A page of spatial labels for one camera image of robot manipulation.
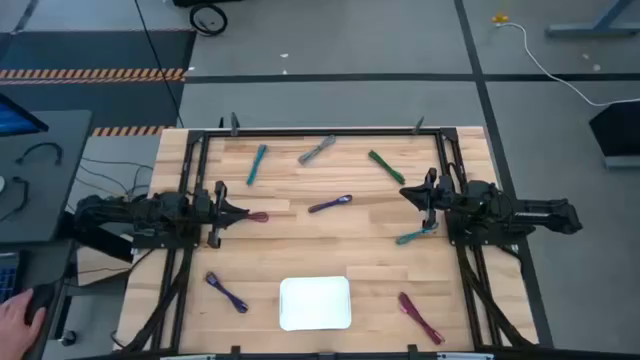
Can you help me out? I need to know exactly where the black computer mouse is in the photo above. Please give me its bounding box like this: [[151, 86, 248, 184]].
[[24, 283, 57, 326]]

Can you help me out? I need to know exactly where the black box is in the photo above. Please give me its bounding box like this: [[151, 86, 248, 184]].
[[588, 99, 640, 169]]

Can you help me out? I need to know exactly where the black curved cable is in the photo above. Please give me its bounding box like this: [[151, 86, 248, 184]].
[[0, 175, 31, 222], [14, 141, 64, 167]]

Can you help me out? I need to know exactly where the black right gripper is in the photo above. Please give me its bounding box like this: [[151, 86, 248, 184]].
[[399, 167, 455, 231]]

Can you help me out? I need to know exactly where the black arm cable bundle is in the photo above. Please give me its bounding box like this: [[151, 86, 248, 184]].
[[119, 245, 197, 354], [455, 243, 532, 347]]

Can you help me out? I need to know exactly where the blue-grey metal stand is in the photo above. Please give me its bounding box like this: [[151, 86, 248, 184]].
[[544, 0, 640, 39]]

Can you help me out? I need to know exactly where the white plastic tray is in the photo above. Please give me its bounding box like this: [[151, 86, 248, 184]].
[[278, 275, 353, 333]]

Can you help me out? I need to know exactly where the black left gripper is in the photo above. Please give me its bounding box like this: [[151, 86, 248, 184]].
[[192, 180, 251, 250]]

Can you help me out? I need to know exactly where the black aluminium table frame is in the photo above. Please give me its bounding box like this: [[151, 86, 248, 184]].
[[130, 126, 539, 360]]

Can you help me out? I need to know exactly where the thin black floor cable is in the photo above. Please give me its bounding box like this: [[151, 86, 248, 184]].
[[133, 0, 185, 129]]

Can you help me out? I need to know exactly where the dark keyboard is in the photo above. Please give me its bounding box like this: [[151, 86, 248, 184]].
[[0, 251, 22, 304]]

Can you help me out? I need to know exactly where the blue lit monitor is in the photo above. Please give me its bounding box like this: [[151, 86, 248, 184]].
[[0, 93, 50, 138]]

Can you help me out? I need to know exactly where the white floor cable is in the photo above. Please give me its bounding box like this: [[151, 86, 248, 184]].
[[494, 21, 640, 108]]

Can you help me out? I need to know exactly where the person's hand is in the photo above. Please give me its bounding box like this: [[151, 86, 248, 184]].
[[0, 288, 47, 360]]

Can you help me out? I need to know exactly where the grey side desk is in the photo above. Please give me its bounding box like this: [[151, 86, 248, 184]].
[[0, 109, 94, 244]]

